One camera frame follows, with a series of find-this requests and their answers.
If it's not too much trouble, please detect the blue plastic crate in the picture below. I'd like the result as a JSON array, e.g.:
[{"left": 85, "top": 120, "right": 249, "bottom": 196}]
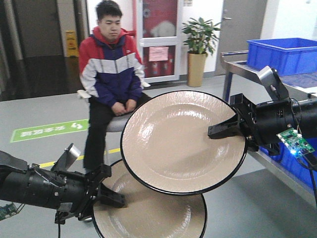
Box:
[{"left": 247, "top": 38, "right": 317, "bottom": 76}]

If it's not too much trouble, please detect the green circuit board left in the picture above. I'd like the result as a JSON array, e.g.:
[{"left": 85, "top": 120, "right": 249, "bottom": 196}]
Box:
[{"left": 0, "top": 202, "right": 19, "bottom": 221}]

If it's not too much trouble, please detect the lower blue crate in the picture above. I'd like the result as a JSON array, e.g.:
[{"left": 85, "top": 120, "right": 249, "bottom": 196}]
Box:
[{"left": 259, "top": 138, "right": 317, "bottom": 188}]

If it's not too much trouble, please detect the green circuit board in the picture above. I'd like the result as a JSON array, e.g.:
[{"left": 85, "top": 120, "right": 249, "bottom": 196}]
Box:
[
  {"left": 277, "top": 128, "right": 315, "bottom": 158},
  {"left": 0, "top": 202, "right": 19, "bottom": 221}
]

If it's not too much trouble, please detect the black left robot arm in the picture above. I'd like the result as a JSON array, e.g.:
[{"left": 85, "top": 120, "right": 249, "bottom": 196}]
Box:
[{"left": 0, "top": 151, "right": 125, "bottom": 224}]

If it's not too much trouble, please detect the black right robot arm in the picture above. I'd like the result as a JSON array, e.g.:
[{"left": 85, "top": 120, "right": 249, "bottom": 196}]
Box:
[{"left": 208, "top": 94, "right": 317, "bottom": 155}]

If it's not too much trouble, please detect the grey door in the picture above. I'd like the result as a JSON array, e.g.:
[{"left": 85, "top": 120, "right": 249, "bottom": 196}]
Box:
[{"left": 214, "top": 0, "right": 267, "bottom": 76}]

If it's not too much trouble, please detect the seated man in jacket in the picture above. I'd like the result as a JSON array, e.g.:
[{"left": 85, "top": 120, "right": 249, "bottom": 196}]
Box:
[{"left": 78, "top": 0, "right": 153, "bottom": 174}]

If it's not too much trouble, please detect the black cable right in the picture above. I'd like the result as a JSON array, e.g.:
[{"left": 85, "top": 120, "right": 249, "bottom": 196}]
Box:
[{"left": 297, "top": 153, "right": 317, "bottom": 209}]

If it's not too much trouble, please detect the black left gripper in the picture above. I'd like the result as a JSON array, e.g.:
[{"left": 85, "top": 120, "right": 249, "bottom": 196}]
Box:
[{"left": 54, "top": 164, "right": 125, "bottom": 221}]

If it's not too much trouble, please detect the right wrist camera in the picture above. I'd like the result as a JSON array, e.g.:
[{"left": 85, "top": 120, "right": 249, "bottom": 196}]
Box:
[{"left": 257, "top": 66, "right": 289, "bottom": 101}]

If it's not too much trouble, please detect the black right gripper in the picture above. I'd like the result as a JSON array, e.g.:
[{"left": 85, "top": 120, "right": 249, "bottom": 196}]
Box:
[{"left": 208, "top": 93, "right": 294, "bottom": 152}]

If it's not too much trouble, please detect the grey round stool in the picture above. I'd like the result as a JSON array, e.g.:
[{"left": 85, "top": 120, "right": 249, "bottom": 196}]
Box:
[{"left": 77, "top": 89, "right": 134, "bottom": 166}]

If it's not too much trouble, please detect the beige plate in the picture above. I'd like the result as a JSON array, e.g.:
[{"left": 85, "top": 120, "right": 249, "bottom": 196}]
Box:
[
  {"left": 93, "top": 160, "right": 207, "bottom": 238},
  {"left": 120, "top": 90, "right": 247, "bottom": 195}
]

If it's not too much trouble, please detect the red fire cabinet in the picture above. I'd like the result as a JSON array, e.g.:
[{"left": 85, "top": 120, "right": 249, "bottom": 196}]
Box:
[{"left": 133, "top": 0, "right": 184, "bottom": 84}]

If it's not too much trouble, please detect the green circuit board right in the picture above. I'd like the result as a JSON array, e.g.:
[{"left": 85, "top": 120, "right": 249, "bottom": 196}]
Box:
[{"left": 277, "top": 128, "right": 315, "bottom": 158}]

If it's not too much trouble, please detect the potted plant gold pot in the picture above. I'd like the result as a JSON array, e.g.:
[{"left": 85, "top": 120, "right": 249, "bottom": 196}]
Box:
[{"left": 182, "top": 17, "right": 221, "bottom": 87}]

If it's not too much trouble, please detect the yellow wet floor sign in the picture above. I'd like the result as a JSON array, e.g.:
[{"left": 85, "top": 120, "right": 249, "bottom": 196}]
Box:
[{"left": 65, "top": 30, "right": 79, "bottom": 57}]

